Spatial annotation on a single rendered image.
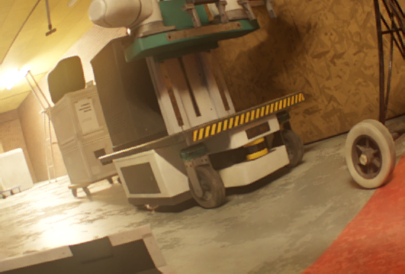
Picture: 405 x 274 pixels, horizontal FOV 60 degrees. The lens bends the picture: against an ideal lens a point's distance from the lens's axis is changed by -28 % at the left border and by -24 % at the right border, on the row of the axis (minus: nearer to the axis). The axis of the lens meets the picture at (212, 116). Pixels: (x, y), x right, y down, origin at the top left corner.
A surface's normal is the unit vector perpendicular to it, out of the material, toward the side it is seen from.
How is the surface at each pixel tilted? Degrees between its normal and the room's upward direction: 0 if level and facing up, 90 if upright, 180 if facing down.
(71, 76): 92
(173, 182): 90
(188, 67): 90
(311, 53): 90
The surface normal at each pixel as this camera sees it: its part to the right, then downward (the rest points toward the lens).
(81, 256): 0.39, -0.12
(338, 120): -0.67, 0.22
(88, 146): 0.65, -0.22
